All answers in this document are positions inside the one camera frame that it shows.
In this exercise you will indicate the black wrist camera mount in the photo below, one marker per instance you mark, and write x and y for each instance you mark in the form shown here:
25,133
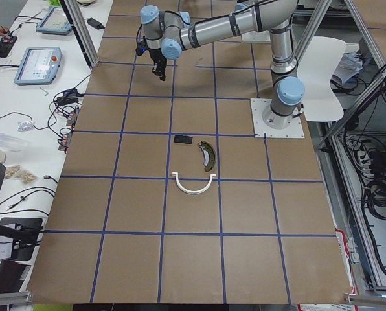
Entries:
141,47

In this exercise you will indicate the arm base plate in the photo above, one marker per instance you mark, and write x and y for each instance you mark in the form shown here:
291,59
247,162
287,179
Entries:
267,124

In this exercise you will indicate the teach pendant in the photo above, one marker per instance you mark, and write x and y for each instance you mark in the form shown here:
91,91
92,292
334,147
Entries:
39,66
54,22

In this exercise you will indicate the far teach pendant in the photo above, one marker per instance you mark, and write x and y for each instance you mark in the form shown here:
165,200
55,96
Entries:
54,22

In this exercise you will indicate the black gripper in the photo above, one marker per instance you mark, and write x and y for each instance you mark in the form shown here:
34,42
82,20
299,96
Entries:
155,55

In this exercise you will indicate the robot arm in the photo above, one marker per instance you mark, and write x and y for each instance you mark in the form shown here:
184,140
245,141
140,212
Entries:
167,34

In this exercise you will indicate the black brake pad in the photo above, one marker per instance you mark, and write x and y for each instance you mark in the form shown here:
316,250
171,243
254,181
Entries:
183,139

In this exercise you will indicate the olive brake shoe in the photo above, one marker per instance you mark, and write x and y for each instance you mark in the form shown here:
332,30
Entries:
208,154

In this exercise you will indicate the aluminium frame post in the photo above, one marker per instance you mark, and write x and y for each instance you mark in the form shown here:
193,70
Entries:
81,32

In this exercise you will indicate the near teach pendant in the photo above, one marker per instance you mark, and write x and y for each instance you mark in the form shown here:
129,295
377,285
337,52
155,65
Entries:
39,66

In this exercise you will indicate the white chair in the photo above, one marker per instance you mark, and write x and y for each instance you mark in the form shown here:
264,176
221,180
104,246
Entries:
315,70

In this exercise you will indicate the plastic water bottle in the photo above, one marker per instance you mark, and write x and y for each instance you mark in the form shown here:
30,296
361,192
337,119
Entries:
11,143

